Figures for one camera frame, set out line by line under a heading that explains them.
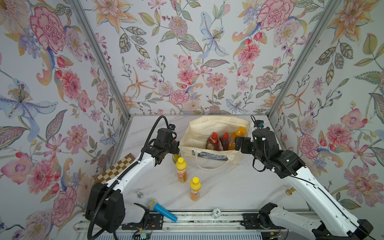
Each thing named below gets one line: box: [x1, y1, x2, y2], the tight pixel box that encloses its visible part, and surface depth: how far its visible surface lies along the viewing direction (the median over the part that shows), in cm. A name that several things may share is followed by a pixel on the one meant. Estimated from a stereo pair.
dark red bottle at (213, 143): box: [205, 132, 224, 151], surface depth 92 cm
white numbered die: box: [211, 208, 221, 220], surface depth 73 cm
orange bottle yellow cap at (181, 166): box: [175, 157, 188, 184], surface depth 75 cm
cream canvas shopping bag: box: [178, 115, 250, 164], surface depth 84 cm
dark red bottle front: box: [222, 132, 230, 151], surface depth 90 cm
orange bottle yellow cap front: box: [189, 176, 202, 202], surface depth 67 cm
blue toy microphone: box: [147, 197, 178, 222], surface depth 78 cm
